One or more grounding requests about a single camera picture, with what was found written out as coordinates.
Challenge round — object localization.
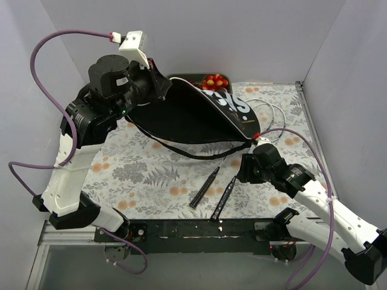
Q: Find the black sport racket bag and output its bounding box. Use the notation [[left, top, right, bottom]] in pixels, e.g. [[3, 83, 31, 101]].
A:
[[125, 77, 261, 160]]

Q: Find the badminton racket handle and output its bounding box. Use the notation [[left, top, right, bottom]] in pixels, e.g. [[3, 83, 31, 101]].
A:
[[210, 176, 236, 221], [189, 157, 226, 210]]

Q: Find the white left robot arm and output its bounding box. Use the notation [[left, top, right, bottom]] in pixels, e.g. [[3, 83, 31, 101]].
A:
[[33, 54, 172, 242]]

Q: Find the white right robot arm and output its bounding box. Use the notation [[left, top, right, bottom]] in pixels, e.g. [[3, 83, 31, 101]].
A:
[[236, 143, 386, 285]]

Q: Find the grey plastic tray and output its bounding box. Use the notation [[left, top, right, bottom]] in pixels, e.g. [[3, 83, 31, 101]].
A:
[[167, 73, 232, 94]]

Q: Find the red yellow fruit bunch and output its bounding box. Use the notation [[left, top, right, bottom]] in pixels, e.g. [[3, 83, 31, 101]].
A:
[[200, 74, 230, 92]]

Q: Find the black base bar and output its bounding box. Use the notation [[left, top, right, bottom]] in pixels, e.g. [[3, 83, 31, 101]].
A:
[[94, 217, 312, 256]]

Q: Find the floral table mat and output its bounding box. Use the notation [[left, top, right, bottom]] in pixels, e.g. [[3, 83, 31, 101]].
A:
[[83, 83, 324, 219]]

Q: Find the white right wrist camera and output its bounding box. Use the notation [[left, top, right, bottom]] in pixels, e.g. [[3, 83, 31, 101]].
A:
[[253, 133, 272, 146]]

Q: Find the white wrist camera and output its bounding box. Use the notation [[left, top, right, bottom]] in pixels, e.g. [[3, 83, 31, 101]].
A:
[[119, 30, 149, 69], [253, 133, 272, 146]]

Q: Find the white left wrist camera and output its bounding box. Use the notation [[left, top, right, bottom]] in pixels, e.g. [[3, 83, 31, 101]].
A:
[[119, 30, 149, 69]]

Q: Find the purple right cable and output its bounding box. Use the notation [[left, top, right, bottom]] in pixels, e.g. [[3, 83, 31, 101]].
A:
[[256, 128, 335, 290]]

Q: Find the purple cable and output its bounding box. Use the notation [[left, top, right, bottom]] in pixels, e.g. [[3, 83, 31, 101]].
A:
[[8, 29, 122, 197], [256, 128, 335, 290]]

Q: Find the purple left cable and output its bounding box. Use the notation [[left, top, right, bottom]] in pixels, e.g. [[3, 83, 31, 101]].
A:
[[8, 29, 122, 197]]

